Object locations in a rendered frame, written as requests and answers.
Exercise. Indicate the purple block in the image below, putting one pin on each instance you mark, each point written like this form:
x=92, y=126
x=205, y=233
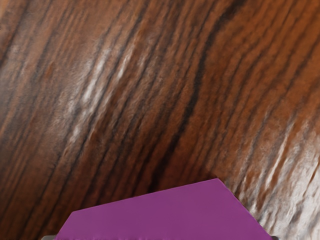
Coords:
x=160, y=215

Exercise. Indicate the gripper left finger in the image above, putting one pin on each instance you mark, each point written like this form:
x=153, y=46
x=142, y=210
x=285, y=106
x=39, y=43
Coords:
x=49, y=237

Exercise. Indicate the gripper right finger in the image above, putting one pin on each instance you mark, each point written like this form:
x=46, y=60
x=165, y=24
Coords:
x=275, y=238

